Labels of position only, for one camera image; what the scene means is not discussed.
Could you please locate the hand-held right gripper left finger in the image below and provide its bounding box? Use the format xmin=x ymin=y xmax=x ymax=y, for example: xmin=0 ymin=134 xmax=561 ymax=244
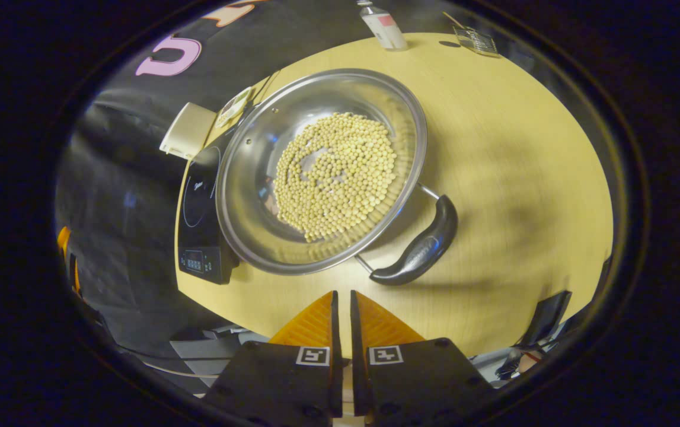
xmin=203 ymin=291 xmax=343 ymax=427

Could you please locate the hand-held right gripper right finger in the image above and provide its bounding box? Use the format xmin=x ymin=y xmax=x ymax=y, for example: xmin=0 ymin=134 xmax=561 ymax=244
xmin=350 ymin=291 xmax=497 ymax=427

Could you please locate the black induction cooktop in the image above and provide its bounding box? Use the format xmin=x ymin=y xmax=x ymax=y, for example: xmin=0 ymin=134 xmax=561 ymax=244
xmin=177 ymin=128 xmax=241 ymax=285

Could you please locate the steel pot with black handle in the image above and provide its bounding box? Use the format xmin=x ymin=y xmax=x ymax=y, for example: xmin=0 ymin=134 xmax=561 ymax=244
xmin=215 ymin=68 xmax=459 ymax=286

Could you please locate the black flat object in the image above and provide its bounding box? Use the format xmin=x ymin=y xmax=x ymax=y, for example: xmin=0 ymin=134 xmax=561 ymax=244
xmin=518 ymin=291 xmax=573 ymax=349

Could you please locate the white box appliance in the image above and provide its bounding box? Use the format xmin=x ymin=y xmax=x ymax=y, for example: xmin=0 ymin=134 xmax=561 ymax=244
xmin=159 ymin=102 xmax=217 ymax=160

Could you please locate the pile of yellow soybeans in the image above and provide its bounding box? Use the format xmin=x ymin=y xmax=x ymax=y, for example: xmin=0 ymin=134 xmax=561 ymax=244
xmin=273 ymin=113 xmax=398 ymax=243

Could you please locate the divided white dish of beans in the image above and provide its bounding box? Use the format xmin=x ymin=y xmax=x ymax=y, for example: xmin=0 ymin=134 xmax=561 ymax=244
xmin=216 ymin=87 xmax=253 ymax=128

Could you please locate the small clear glass cup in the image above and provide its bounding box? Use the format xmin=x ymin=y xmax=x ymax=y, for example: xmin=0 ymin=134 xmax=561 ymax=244
xmin=452 ymin=25 xmax=500 ymax=58

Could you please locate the clear bottle with white label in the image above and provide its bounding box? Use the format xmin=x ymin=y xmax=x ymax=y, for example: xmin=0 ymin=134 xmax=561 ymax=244
xmin=356 ymin=0 xmax=408 ymax=52

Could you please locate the grey table frame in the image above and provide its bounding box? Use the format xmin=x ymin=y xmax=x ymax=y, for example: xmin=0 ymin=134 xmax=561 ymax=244
xmin=168 ymin=323 xmax=269 ymax=392

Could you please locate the black power cable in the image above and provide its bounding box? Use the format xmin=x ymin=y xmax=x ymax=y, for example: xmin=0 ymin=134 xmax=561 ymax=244
xmin=254 ymin=70 xmax=281 ymax=104

